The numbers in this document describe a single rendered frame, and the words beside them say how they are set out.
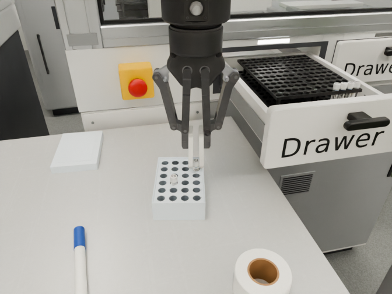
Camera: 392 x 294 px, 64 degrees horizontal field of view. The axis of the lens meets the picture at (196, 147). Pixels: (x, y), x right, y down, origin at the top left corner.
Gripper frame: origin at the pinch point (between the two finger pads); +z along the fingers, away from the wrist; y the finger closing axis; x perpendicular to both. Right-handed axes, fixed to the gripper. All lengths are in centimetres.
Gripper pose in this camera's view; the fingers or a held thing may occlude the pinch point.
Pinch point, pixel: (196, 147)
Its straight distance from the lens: 54.0
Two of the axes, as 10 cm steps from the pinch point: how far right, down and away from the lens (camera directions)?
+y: 10.0, -0.1, 0.1
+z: 0.0, 8.3, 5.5
